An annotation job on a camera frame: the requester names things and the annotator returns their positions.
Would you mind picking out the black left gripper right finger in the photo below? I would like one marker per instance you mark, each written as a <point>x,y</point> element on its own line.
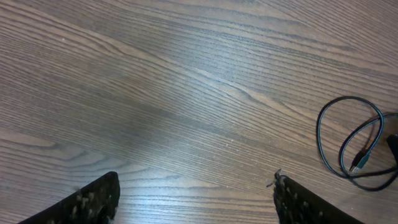
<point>296,204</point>

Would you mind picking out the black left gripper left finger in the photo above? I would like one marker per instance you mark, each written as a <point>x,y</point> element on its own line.
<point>95,203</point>

